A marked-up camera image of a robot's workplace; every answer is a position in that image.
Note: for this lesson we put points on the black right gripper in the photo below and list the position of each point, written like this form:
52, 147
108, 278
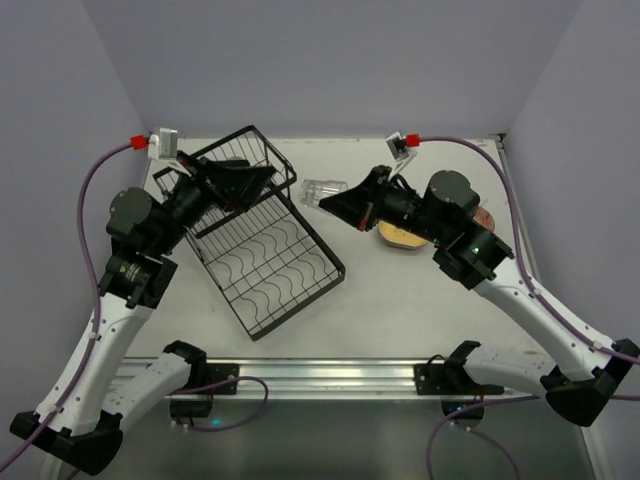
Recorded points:
372, 198

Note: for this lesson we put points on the blue patterned bowl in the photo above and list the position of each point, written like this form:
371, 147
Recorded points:
484, 218

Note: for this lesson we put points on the aluminium mounting rail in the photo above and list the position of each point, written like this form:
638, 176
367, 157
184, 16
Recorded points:
324, 379

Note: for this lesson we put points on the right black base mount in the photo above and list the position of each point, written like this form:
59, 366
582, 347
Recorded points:
438, 376

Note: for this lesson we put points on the yellow square plate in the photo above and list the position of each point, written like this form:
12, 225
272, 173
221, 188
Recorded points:
399, 238

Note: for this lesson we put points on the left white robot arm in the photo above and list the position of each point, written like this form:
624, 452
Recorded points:
82, 421

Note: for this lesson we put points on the black wire dish rack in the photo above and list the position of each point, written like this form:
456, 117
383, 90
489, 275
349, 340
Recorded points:
269, 263

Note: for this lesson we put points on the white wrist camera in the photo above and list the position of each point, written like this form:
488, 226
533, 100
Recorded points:
403, 150
163, 147

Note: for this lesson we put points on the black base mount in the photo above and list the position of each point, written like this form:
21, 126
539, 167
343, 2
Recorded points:
438, 376
215, 380

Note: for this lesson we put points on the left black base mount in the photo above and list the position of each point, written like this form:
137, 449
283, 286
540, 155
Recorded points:
215, 380

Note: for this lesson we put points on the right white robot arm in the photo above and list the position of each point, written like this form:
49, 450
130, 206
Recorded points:
577, 380

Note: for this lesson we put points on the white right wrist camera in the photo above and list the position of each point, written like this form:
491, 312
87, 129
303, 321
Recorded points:
403, 150

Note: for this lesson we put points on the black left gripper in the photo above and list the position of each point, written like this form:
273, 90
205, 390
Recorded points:
210, 179

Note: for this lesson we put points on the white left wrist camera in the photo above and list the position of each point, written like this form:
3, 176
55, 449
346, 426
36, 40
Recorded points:
163, 147

